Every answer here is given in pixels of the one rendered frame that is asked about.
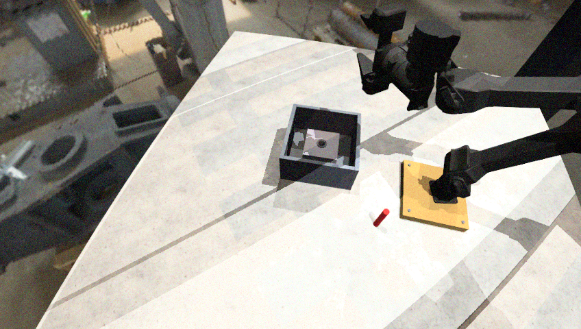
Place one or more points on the red peg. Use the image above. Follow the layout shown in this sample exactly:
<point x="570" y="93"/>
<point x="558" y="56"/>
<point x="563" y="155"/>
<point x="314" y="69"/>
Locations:
<point x="381" y="217"/>

